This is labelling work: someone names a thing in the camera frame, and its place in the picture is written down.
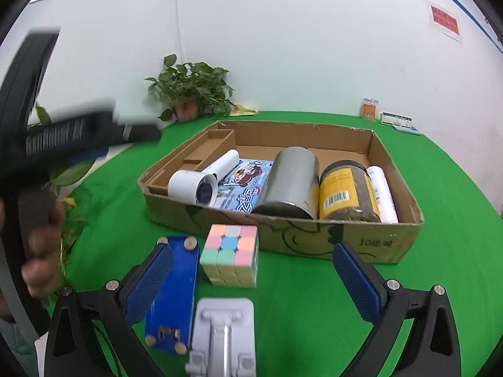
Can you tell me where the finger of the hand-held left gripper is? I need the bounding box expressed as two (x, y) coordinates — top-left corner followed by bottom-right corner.
(24, 100), (163, 158)

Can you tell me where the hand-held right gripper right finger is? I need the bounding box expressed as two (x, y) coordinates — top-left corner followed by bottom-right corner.
(332, 241), (461, 377)

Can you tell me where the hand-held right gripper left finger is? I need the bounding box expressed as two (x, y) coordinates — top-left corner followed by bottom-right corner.
(43, 243), (174, 377)

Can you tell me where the large cardboard box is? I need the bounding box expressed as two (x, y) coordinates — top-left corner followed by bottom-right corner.
(137, 120), (424, 265)

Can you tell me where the pastel puzzle cube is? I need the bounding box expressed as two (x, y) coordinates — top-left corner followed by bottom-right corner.
(200, 224), (259, 288)

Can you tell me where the jar with yellow label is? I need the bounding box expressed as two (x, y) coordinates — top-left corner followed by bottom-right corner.
(318, 160), (382, 222)

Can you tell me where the white tube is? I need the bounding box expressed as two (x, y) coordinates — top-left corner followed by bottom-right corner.
(365, 166), (399, 224)

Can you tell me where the steel cylinder can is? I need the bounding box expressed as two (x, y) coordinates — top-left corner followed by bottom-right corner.
(251, 146), (320, 221)

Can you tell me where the colourful board game box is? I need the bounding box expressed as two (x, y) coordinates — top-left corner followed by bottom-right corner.
(214, 159), (276, 215)

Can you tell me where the person's left forearm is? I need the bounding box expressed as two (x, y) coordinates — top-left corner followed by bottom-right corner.
(0, 314), (40, 377)

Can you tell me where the person's left hand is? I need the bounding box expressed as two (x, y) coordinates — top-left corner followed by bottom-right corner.
(20, 201), (66, 299)

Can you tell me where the blue board with round feet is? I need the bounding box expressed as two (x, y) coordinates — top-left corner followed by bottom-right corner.
(145, 236), (199, 356)

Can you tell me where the leafy plant with yellow leaves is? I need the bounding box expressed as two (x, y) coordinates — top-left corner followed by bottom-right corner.
(35, 102), (95, 271)

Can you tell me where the white phone stand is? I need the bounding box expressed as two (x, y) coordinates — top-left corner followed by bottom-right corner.
(185, 298), (257, 377)

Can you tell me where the potted green plant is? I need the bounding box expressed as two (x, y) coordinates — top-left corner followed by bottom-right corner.
(145, 54), (236, 123)

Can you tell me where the cardboard insert tray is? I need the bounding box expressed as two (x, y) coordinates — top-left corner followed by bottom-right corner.
(147, 129), (236, 197)

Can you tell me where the small white box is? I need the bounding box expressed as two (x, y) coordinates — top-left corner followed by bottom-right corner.
(381, 112), (413, 126)

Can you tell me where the small orange can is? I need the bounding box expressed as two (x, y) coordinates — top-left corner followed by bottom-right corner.
(362, 97), (379, 120)

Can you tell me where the white wall conduit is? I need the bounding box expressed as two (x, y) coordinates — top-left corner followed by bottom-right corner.
(174, 0), (186, 67)

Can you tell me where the red white wall sign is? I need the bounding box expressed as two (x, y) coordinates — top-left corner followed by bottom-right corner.
(428, 0), (463, 43)

